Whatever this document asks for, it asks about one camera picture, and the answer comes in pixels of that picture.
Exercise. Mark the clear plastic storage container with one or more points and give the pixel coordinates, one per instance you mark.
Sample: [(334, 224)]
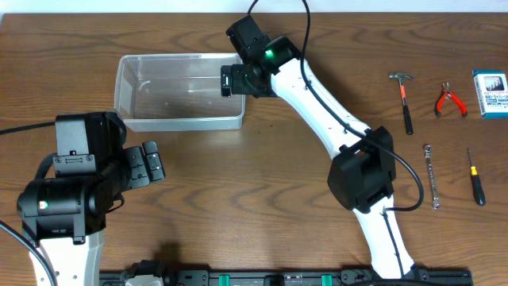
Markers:
[(176, 92)]

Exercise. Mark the silver ratchet wrench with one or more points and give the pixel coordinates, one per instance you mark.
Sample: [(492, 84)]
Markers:
[(432, 182)]

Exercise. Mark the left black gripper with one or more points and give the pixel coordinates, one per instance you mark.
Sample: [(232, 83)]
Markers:
[(140, 168)]

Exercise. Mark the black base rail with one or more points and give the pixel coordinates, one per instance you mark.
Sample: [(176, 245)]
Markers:
[(156, 273)]

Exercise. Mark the blue and white box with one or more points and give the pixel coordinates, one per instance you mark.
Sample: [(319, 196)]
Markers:
[(491, 90)]

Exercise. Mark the red handled pliers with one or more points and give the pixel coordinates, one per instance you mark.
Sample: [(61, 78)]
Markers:
[(448, 94)]

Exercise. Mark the small hammer with black grip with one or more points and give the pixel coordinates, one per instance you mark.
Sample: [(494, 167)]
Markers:
[(400, 77)]

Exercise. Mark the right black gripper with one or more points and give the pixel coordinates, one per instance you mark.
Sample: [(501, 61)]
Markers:
[(232, 80)]

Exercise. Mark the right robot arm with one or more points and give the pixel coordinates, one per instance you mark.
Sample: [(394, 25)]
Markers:
[(363, 167)]

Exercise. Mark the black yellow screwdriver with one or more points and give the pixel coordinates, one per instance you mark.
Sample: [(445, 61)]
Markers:
[(478, 193)]

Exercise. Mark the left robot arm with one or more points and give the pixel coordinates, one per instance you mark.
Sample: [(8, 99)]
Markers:
[(64, 208)]

